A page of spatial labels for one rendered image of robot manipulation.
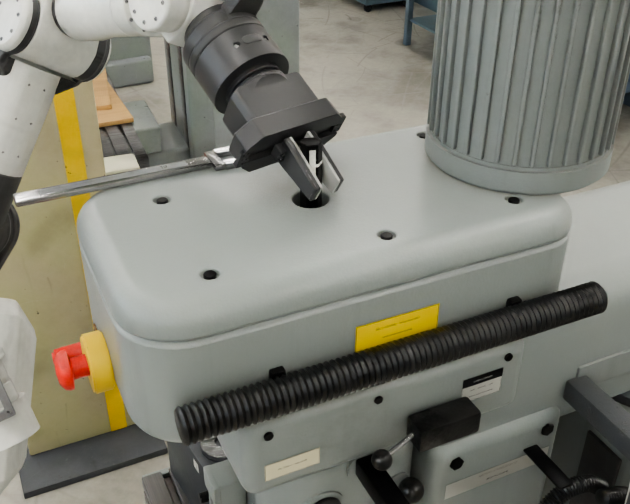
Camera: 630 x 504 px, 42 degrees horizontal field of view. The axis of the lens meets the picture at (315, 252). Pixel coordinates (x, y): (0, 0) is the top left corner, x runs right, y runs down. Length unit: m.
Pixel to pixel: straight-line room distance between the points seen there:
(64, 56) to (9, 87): 0.08
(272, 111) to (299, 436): 0.32
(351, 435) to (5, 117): 0.58
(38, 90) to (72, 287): 1.79
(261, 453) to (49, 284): 2.07
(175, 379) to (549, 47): 0.44
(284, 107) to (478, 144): 0.20
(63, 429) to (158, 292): 2.54
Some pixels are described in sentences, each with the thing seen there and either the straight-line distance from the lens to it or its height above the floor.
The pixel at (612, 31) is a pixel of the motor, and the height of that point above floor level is 2.05.
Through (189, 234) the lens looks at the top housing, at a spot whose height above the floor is 1.89.
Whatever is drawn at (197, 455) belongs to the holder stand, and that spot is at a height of 1.13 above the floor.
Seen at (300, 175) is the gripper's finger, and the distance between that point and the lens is 0.78.
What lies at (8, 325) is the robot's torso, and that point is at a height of 1.63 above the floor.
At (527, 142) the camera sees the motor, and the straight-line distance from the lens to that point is 0.83.
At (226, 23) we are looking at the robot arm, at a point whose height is 2.04.
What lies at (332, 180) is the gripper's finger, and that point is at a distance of 0.79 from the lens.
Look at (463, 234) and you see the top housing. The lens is 0.78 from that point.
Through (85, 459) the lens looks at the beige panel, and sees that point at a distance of 3.20.
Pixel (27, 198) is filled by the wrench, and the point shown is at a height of 1.90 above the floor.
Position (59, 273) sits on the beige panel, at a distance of 2.81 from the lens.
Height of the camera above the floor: 2.28
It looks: 32 degrees down
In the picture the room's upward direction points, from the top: straight up
